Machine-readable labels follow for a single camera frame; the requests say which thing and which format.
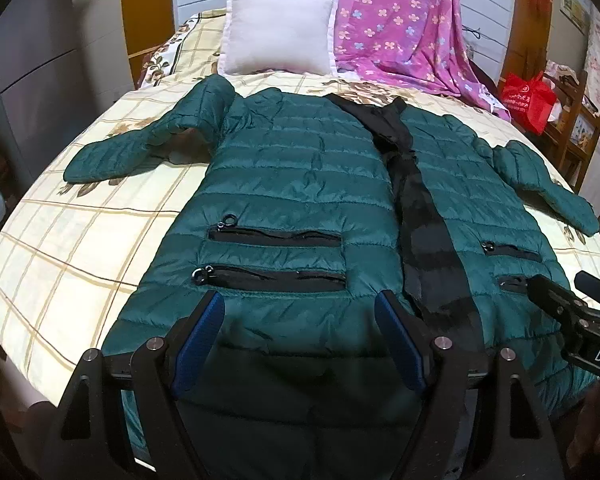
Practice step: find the white pillow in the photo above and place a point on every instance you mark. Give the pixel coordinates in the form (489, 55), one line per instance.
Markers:
(275, 30)

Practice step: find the grey wardrobe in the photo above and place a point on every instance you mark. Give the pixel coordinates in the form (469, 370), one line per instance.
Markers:
(45, 75)

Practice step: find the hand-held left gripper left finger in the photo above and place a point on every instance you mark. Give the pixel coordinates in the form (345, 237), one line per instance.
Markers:
(200, 335)

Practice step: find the wooden chair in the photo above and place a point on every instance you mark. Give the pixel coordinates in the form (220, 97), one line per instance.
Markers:
(580, 125)

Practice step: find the floral checked bed sheet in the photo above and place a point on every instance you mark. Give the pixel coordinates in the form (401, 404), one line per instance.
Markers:
(80, 240)

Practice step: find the pink floral blanket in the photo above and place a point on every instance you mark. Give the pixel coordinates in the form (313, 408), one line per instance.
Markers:
(395, 25)

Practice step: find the person's right forearm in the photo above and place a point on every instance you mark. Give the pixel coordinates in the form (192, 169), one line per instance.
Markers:
(597, 425)

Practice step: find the wooden headboard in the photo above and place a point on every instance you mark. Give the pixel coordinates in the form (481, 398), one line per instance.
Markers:
(147, 15)

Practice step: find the wall poster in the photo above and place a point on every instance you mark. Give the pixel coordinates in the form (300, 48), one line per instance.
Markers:
(575, 7)

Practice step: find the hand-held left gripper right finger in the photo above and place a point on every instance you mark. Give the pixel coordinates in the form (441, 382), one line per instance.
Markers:
(400, 340)

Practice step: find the red shopping bag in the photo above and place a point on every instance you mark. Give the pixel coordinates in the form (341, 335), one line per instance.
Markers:
(527, 102)

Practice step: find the green puffer jacket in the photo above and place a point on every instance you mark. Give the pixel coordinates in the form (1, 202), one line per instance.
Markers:
(290, 170)

